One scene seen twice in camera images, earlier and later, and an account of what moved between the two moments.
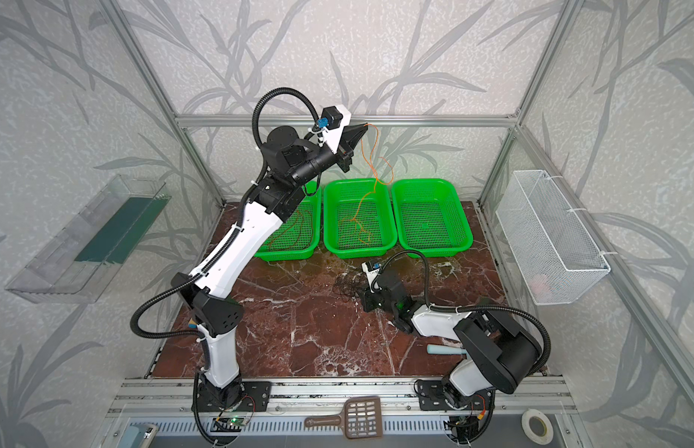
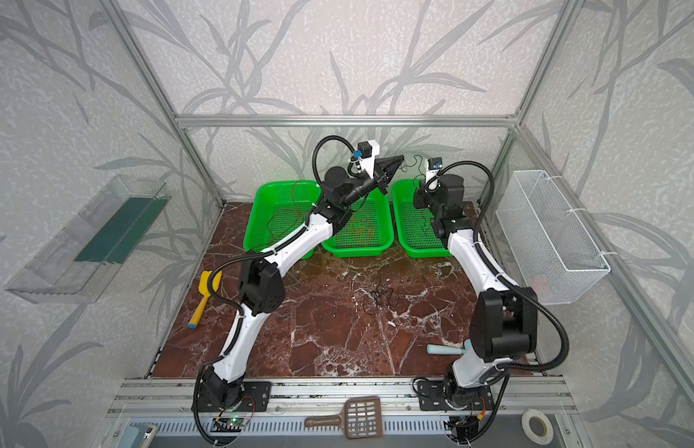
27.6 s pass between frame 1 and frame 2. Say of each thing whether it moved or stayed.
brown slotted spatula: stayed
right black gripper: moved
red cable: moved
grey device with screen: stayed
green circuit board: stayed
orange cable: moved
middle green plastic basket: stayed
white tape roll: stayed
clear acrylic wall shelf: stayed
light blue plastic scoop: stayed
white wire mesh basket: stayed
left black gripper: moved
